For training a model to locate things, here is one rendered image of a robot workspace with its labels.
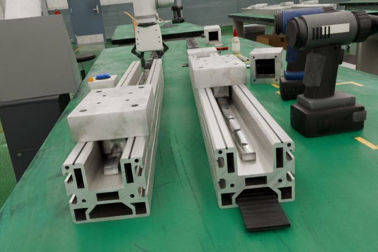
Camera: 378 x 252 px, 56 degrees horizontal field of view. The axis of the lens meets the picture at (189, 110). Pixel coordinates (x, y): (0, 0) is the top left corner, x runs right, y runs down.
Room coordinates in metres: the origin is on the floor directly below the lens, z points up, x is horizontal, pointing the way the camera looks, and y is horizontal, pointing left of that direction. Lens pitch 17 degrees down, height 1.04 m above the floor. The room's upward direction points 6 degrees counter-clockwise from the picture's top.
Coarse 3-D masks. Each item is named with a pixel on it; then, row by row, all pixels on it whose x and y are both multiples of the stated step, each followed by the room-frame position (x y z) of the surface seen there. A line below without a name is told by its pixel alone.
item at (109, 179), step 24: (144, 72) 1.13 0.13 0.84; (96, 144) 0.48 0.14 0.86; (144, 144) 0.45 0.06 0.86; (72, 168) 0.40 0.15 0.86; (96, 168) 0.46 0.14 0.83; (120, 168) 0.46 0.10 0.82; (144, 168) 0.42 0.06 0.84; (72, 192) 0.40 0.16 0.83; (96, 192) 0.40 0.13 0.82; (120, 192) 0.40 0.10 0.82; (144, 192) 0.42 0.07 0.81; (72, 216) 0.40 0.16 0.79; (96, 216) 0.41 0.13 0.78; (120, 216) 0.40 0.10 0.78; (144, 216) 0.40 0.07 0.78
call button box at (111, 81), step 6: (96, 78) 1.07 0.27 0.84; (102, 78) 1.06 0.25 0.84; (108, 78) 1.07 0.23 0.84; (114, 78) 1.06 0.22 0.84; (90, 84) 1.04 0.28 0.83; (96, 84) 1.04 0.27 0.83; (102, 84) 1.04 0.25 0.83; (108, 84) 1.04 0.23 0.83; (114, 84) 1.04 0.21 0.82; (90, 90) 1.04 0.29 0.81
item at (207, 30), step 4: (204, 28) 2.20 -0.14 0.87; (208, 28) 2.17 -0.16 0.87; (212, 28) 2.14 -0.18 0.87; (216, 28) 2.14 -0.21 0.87; (204, 32) 2.22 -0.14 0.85; (208, 32) 2.17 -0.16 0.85; (212, 32) 2.17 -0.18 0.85; (216, 32) 2.16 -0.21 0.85; (220, 32) 2.14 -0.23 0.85; (204, 36) 2.17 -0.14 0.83; (208, 36) 2.14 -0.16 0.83; (212, 36) 2.15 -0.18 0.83; (216, 36) 2.15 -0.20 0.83; (220, 36) 2.14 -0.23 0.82; (208, 40) 2.14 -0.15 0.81; (212, 40) 2.18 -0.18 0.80; (216, 40) 2.16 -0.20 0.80; (220, 40) 2.14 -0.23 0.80; (208, 44) 2.14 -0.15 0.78; (212, 44) 2.14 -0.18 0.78
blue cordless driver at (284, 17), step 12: (276, 12) 0.90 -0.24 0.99; (288, 12) 0.87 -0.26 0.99; (300, 12) 0.87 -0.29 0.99; (312, 12) 0.86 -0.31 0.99; (324, 12) 0.86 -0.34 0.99; (276, 24) 0.87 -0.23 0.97; (288, 48) 0.88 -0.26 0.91; (288, 60) 0.88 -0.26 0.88; (300, 60) 0.87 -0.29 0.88; (288, 72) 0.88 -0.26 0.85; (300, 72) 0.86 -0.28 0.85; (288, 84) 0.86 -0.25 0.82; (300, 84) 0.85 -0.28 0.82; (288, 96) 0.86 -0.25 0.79
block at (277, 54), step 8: (256, 48) 1.15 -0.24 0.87; (264, 48) 1.13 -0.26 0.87; (272, 48) 1.12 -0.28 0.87; (280, 48) 1.10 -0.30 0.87; (256, 56) 1.06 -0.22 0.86; (264, 56) 1.05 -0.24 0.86; (272, 56) 1.04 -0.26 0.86; (280, 56) 1.03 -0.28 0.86; (256, 64) 1.09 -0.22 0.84; (264, 64) 1.07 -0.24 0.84; (272, 64) 1.06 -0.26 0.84; (280, 64) 1.03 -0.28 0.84; (256, 72) 1.08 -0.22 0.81; (264, 72) 1.07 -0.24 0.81; (272, 72) 1.06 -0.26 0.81; (280, 72) 1.03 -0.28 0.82; (256, 80) 1.06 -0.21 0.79; (264, 80) 1.05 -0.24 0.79; (272, 80) 1.04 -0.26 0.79
